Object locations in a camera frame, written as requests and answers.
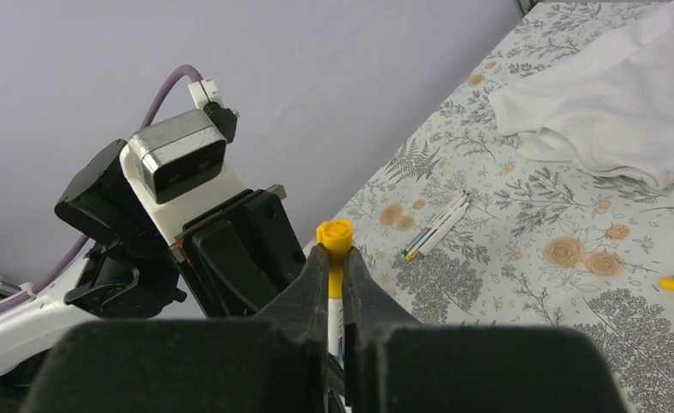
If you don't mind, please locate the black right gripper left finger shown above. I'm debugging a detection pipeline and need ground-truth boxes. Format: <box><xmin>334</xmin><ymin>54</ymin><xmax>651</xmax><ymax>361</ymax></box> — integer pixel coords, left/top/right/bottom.
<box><xmin>22</xmin><ymin>245</ymin><xmax>329</xmax><ymax>412</ymax></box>

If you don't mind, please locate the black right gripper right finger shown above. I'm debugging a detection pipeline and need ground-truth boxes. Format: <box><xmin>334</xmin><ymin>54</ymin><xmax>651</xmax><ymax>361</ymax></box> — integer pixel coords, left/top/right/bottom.
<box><xmin>343</xmin><ymin>249</ymin><xmax>625</xmax><ymax>412</ymax></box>

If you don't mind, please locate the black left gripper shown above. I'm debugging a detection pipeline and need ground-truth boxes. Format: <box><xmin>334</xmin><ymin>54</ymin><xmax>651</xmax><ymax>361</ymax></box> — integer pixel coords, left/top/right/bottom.
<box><xmin>171</xmin><ymin>185</ymin><xmax>306</xmax><ymax>317</ymax></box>

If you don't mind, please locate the white marker plain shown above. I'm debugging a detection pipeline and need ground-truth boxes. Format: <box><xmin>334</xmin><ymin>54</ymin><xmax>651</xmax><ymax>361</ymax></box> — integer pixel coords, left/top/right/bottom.
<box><xmin>412</xmin><ymin>200</ymin><xmax>470</xmax><ymax>260</ymax></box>

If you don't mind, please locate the white marker green end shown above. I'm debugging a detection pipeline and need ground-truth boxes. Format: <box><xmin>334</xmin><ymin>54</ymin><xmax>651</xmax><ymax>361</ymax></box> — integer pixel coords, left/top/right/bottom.
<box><xmin>401</xmin><ymin>191</ymin><xmax>468</xmax><ymax>256</ymax></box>

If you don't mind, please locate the white marker grey tip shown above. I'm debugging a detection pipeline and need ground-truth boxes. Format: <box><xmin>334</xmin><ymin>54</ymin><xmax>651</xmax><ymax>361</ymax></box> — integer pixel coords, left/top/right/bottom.
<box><xmin>403</xmin><ymin>194</ymin><xmax>469</xmax><ymax>261</ymax></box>

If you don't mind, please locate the white crumpled cloth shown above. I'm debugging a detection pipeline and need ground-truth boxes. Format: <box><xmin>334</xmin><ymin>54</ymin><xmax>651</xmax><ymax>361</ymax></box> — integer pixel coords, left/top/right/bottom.
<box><xmin>489</xmin><ymin>2</ymin><xmax>674</xmax><ymax>190</ymax></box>

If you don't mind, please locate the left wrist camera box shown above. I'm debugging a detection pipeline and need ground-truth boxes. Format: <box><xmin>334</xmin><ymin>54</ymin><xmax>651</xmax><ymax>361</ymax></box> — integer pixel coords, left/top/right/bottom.
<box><xmin>120</xmin><ymin>108</ymin><xmax>248</xmax><ymax>246</ymax></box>

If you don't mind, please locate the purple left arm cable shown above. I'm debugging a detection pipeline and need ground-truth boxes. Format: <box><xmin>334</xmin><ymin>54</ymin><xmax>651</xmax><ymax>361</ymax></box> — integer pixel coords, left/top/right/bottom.
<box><xmin>0</xmin><ymin>64</ymin><xmax>206</xmax><ymax>327</ymax></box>

